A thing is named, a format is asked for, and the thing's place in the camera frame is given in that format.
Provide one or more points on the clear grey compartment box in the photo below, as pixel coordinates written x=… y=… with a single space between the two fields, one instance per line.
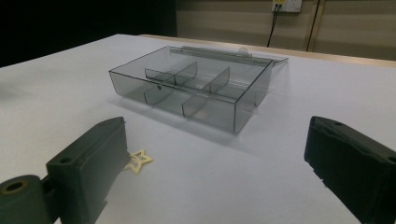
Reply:
x=199 y=90

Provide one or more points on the white wall socket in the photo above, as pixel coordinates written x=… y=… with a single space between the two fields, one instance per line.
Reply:
x=287 y=5

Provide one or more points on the yellow star hair clip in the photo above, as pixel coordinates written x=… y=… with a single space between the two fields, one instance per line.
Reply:
x=139 y=161

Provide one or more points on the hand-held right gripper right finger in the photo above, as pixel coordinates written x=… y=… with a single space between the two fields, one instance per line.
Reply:
x=351 y=165

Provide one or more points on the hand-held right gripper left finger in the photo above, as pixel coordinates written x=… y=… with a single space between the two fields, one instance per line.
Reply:
x=90 y=168

